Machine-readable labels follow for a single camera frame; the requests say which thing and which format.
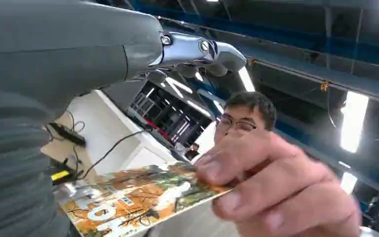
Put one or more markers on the person's hand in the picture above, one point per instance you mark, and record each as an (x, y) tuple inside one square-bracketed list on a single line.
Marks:
[(274, 189)]

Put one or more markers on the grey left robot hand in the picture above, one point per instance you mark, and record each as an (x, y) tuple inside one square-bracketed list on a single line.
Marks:
[(62, 49)]

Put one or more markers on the orange printed card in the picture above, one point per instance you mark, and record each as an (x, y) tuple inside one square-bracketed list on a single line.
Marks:
[(134, 199)]

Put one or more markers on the ribbed grey left robot arm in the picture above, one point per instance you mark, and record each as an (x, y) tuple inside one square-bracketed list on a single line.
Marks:
[(9, 163)]

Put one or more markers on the ceiling light panel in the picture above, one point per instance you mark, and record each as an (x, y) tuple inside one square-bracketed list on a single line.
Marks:
[(353, 121), (246, 78), (348, 182)]

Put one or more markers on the person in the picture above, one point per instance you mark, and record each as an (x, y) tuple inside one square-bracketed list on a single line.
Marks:
[(245, 114)]

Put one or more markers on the black power strip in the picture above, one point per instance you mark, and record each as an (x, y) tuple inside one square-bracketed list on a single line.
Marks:
[(68, 134)]

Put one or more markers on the black yellow-labelled device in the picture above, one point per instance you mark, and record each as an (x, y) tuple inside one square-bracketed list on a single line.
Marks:
[(60, 173)]

